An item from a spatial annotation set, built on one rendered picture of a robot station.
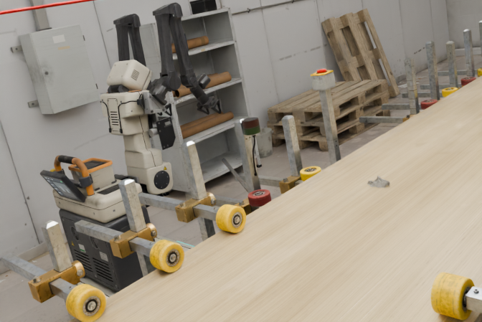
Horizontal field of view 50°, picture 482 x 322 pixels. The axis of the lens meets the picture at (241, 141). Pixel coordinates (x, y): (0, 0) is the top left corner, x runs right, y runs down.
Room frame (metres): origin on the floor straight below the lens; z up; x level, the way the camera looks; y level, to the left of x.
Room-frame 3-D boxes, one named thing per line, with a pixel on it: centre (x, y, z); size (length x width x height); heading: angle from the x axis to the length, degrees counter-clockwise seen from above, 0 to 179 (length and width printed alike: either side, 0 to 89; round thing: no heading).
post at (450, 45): (3.00, -1.30, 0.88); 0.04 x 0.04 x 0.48; 43
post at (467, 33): (3.17, -1.48, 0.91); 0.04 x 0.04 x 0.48; 43
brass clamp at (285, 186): (1.97, -0.18, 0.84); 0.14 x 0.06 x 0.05; 133
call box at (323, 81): (2.16, -0.39, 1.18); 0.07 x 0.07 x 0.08; 43
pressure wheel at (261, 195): (1.74, -0.02, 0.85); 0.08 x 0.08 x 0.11
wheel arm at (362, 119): (2.71, -0.84, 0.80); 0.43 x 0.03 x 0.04; 43
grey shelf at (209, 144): (4.77, 0.33, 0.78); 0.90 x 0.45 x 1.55; 133
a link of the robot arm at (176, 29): (2.82, 0.21, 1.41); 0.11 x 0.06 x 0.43; 41
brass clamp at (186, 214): (1.63, 0.19, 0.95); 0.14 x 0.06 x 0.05; 133
